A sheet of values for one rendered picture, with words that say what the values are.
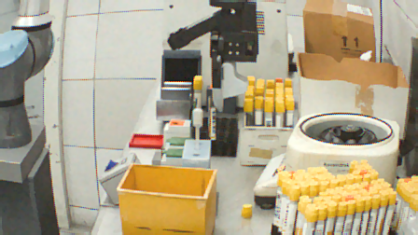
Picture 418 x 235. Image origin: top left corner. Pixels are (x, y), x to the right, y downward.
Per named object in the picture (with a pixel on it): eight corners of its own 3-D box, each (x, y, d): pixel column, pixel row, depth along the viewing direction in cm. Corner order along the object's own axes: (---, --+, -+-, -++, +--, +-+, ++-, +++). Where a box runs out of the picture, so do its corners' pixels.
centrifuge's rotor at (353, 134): (315, 149, 183) (317, 111, 181) (382, 152, 180) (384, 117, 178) (303, 176, 168) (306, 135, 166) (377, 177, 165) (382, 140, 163)
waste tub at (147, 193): (134, 218, 163) (131, 162, 160) (216, 226, 161) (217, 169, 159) (121, 244, 150) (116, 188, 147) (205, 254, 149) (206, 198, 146)
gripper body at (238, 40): (256, 66, 182) (255, 4, 179) (205, 64, 183) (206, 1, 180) (258, 58, 189) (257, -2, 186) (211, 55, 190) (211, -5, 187)
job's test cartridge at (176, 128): (166, 153, 194) (166, 118, 192) (192, 154, 194) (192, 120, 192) (163, 159, 190) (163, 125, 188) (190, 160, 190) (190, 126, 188)
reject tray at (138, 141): (132, 137, 208) (132, 132, 208) (166, 138, 207) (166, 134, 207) (128, 146, 201) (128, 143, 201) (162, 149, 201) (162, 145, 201)
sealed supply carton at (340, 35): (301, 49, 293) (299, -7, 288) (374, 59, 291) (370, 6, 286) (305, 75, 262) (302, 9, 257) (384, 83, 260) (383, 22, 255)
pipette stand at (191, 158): (176, 195, 176) (175, 139, 173) (218, 197, 175) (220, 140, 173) (174, 214, 166) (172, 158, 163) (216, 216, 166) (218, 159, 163)
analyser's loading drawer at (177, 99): (166, 94, 232) (167, 71, 231) (197, 94, 232) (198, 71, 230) (156, 120, 212) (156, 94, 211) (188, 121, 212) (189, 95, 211)
